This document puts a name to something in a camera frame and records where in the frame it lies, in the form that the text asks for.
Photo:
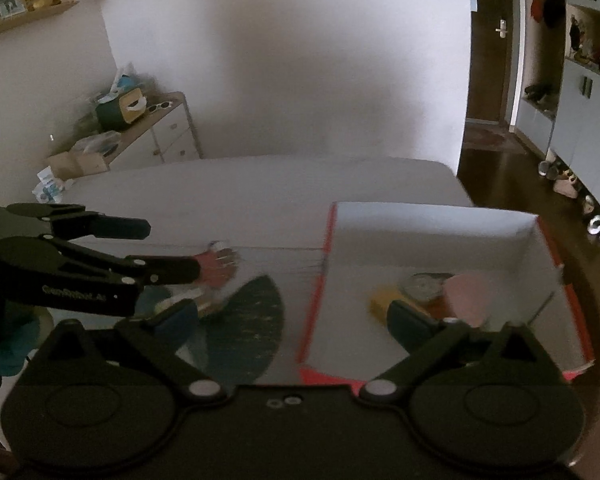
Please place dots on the dark blue fan-shaped mat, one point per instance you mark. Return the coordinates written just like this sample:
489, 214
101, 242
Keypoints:
245, 330

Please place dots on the pink cube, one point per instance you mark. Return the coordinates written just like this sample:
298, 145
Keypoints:
217, 265

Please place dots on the pair of shoes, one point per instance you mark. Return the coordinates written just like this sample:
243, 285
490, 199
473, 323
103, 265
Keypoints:
557, 172

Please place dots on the white sunglasses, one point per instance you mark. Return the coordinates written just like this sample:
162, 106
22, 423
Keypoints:
160, 106

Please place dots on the white and blue packet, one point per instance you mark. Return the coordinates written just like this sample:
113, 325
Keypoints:
50, 187

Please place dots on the round metal tin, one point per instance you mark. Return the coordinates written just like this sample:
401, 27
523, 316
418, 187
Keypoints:
425, 287

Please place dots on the teal tissue box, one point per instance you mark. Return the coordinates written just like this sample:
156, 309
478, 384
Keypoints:
111, 110

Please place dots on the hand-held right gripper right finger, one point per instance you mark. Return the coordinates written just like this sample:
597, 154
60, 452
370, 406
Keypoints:
405, 321

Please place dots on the red cardboard box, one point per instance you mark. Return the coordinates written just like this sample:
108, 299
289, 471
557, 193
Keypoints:
430, 240

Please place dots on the small picture card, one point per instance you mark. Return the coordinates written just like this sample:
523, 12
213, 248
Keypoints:
11, 2

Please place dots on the grey wall cabinet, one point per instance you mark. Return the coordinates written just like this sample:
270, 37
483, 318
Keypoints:
590, 120

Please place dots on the pink item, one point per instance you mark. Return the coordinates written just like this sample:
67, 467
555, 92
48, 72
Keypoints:
467, 300

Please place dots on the brown paper bag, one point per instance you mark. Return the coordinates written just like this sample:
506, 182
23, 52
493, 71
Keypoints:
77, 165

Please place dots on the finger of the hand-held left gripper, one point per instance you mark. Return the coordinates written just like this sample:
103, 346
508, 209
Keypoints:
172, 270
120, 227

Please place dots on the white drawer cabinet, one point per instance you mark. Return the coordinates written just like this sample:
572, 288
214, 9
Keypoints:
172, 135

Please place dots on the yellow block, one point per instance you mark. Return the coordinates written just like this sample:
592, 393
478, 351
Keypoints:
382, 305

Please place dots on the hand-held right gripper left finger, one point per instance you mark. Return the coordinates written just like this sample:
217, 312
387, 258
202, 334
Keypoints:
180, 321

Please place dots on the person's left hand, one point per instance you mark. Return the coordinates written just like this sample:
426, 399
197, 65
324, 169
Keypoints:
12, 345

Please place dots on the clear plastic bag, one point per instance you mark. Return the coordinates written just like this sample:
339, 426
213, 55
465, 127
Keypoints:
97, 144

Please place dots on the black hanging item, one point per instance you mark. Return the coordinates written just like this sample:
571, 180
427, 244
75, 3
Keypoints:
554, 7

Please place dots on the yellow tissue box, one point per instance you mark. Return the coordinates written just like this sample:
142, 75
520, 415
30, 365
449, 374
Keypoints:
135, 105

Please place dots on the brown door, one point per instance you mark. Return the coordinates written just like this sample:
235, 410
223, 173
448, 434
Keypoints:
492, 70

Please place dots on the wooden wall shelf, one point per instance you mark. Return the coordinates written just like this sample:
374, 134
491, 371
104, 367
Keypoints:
30, 19

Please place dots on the red hanging item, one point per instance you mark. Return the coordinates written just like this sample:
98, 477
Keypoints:
536, 4

